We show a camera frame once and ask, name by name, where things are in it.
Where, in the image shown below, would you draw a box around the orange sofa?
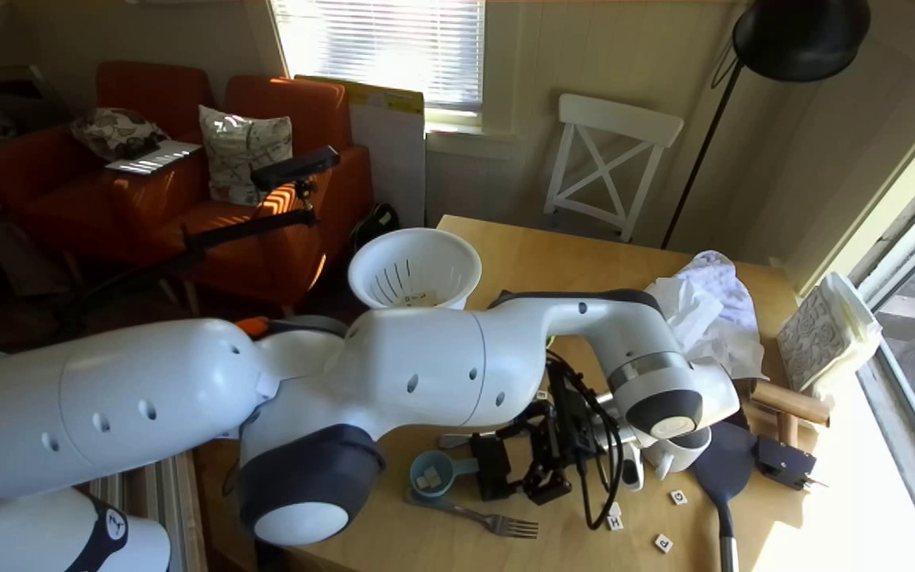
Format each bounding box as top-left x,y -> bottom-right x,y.
0,77 -> 374,312

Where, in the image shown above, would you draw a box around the letter tile near edge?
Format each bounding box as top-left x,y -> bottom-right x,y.
652,535 -> 677,556

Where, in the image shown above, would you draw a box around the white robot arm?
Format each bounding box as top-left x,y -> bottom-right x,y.
0,294 -> 736,572

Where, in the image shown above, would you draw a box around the patterned cushion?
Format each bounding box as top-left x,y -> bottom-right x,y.
197,104 -> 292,206

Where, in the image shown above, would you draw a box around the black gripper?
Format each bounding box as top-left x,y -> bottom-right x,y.
521,352 -> 625,508

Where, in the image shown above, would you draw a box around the white crumpled cloth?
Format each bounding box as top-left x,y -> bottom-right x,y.
649,250 -> 763,379

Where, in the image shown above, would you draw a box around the letter tile pair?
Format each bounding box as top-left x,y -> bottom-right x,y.
604,502 -> 625,531

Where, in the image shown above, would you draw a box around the black floor lamp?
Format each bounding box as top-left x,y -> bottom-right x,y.
661,0 -> 871,246

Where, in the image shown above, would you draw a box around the dark blue spatula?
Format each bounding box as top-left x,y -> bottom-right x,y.
693,424 -> 754,572

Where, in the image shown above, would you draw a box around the white wooden chair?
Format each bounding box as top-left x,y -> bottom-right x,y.
544,92 -> 683,241

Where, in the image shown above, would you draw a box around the small dark blue block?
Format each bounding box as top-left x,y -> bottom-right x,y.
754,440 -> 816,490

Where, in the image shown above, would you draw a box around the letter blocks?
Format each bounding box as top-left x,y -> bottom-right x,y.
418,475 -> 445,490

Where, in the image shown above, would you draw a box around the silver fork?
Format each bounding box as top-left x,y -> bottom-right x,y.
407,492 -> 539,540

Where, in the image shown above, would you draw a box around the blue measuring spoon with holder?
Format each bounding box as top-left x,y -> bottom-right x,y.
407,432 -> 512,502

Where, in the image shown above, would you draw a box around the wooden block toy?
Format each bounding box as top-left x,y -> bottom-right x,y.
747,381 -> 828,445

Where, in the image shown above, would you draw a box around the white plastic colander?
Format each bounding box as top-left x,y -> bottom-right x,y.
346,229 -> 481,309

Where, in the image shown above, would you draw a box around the single letter tile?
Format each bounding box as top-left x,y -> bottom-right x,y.
668,490 -> 688,504

